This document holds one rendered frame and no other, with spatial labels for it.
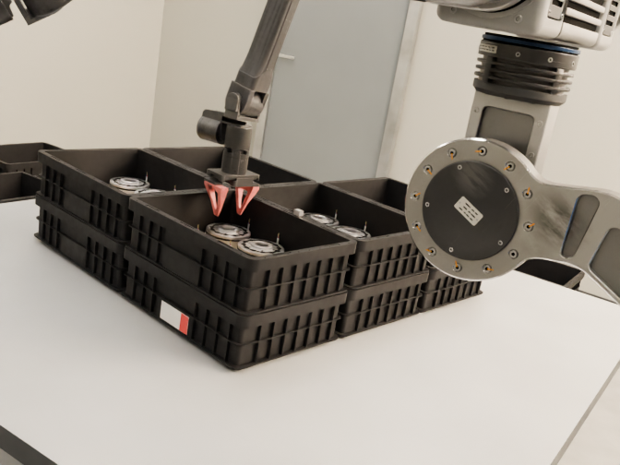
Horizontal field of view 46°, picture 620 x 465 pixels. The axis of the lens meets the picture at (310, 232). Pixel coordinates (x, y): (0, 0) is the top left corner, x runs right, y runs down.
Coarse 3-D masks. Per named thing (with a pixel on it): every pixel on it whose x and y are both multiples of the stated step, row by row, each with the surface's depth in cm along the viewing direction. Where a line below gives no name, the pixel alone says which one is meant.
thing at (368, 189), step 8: (344, 184) 201; (352, 184) 204; (360, 184) 206; (368, 184) 209; (376, 184) 212; (384, 184) 215; (392, 184) 214; (352, 192) 205; (360, 192) 208; (368, 192) 210; (376, 192) 213; (384, 192) 216; (392, 192) 215; (400, 192) 213; (376, 200) 215; (384, 200) 217; (392, 200) 215; (400, 200) 213; (400, 208) 213
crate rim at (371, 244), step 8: (296, 184) 189; (304, 184) 191; (312, 184) 192; (320, 184) 193; (344, 192) 189; (264, 200) 167; (360, 200) 185; (368, 200) 184; (280, 208) 164; (384, 208) 180; (304, 216) 160; (400, 216) 176; (320, 224) 156; (344, 232) 153; (400, 232) 160; (408, 232) 161; (360, 240) 150; (368, 240) 151; (376, 240) 153; (384, 240) 155; (392, 240) 157; (400, 240) 159; (408, 240) 161; (360, 248) 150; (368, 248) 151; (376, 248) 154
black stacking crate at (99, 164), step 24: (48, 168) 176; (96, 168) 190; (120, 168) 195; (144, 168) 196; (168, 168) 189; (48, 192) 177; (72, 192) 169; (96, 192) 162; (96, 216) 163; (120, 216) 157; (120, 240) 157
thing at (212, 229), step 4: (212, 224) 166; (216, 224) 167; (220, 224) 168; (228, 224) 168; (232, 224) 169; (208, 228) 163; (212, 228) 165; (216, 228) 164; (240, 228) 167; (244, 228) 168; (212, 232) 161; (216, 232) 162; (220, 232) 161; (224, 232) 162; (240, 232) 164; (244, 232) 165; (248, 232) 165; (216, 236) 160; (220, 236) 160; (224, 236) 160; (228, 236) 160; (232, 236) 160; (236, 236) 161; (240, 236) 161; (244, 236) 162; (248, 236) 163
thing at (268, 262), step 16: (192, 192) 164; (128, 208) 152; (144, 208) 148; (272, 208) 164; (160, 224) 145; (176, 224) 141; (192, 240) 138; (208, 240) 135; (352, 240) 149; (224, 256) 132; (240, 256) 129; (256, 256) 130; (272, 256) 131; (288, 256) 134; (304, 256) 137; (320, 256) 141; (336, 256) 144
